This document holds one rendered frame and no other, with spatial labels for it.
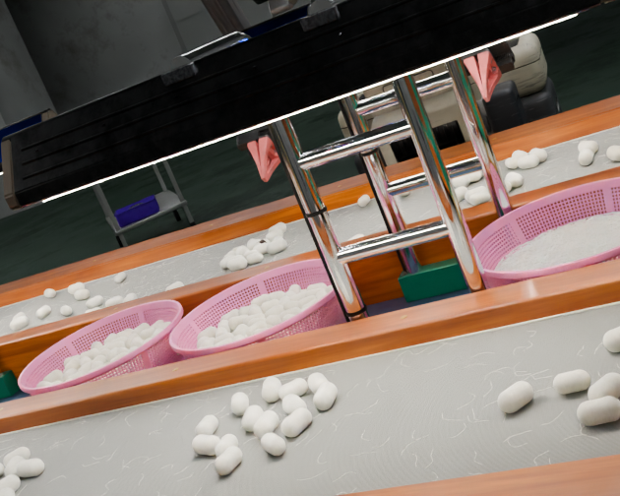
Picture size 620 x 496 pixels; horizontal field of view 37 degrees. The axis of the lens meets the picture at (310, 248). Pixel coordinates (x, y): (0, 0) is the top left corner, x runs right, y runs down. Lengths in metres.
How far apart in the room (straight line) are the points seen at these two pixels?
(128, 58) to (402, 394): 11.57
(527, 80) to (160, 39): 10.00
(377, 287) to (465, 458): 0.62
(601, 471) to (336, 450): 0.29
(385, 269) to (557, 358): 0.51
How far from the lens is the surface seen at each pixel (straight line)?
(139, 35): 12.27
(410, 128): 0.99
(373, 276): 1.36
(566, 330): 0.94
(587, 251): 1.12
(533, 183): 1.45
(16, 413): 1.33
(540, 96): 2.39
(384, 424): 0.89
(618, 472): 0.67
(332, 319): 1.22
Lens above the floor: 1.14
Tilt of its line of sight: 15 degrees down
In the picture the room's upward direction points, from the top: 22 degrees counter-clockwise
